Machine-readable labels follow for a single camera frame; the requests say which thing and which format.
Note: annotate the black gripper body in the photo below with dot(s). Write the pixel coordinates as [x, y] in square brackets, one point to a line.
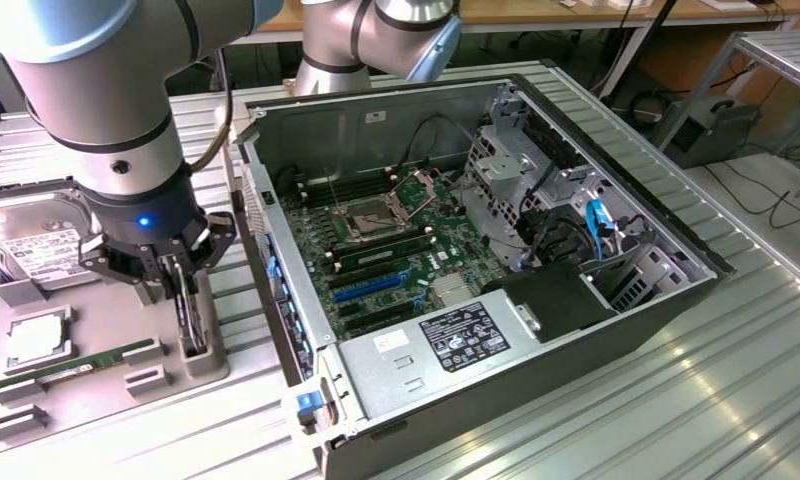
[142, 210]

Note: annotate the graphics card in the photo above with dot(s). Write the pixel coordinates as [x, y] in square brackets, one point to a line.
[195, 325]

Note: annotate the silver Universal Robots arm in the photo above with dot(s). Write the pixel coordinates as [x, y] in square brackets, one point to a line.
[73, 100]

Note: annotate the grey parts rack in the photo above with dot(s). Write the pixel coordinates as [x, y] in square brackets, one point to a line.
[106, 320]

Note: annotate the silver hard disk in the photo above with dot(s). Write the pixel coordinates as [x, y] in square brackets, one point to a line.
[39, 240]

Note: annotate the CPU with silver lid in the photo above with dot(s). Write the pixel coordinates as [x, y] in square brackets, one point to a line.
[35, 342]

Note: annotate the thin metal locking lever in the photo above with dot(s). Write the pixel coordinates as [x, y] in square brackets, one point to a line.
[336, 195]

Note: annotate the green RAM stick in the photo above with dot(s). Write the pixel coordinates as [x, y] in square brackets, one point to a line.
[382, 252]
[79, 365]

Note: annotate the black RAM slot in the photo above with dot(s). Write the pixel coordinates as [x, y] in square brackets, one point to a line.
[353, 187]

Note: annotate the CPU socket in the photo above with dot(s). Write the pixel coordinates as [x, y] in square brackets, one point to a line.
[368, 219]

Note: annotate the black expansion slot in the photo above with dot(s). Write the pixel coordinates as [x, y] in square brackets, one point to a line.
[362, 276]

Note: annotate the blue expansion slot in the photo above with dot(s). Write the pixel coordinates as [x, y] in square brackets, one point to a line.
[368, 287]

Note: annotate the green motherboard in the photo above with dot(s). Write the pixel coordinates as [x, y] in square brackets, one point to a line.
[433, 245]

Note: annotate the blue case latch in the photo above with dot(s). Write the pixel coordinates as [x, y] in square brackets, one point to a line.
[308, 406]

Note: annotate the small silver heatsink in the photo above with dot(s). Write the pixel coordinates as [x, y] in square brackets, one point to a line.
[449, 291]

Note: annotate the grey power supply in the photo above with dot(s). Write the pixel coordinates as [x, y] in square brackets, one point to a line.
[440, 360]

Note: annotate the silver metal disk bay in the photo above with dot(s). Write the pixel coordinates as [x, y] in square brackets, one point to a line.
[506, 185]

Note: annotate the black plastic fan shroud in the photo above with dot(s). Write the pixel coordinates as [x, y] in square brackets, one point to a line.
[553, 300]

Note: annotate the black open PC case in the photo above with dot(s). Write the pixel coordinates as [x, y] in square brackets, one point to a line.
[573, 380]

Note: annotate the black box unit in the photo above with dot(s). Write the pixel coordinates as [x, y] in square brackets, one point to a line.
[713, 135]

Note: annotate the wooden desk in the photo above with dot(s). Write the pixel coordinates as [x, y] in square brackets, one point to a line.
[640, 12]

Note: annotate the aluminium frame table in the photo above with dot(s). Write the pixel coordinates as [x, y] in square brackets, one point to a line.
[773, 55]

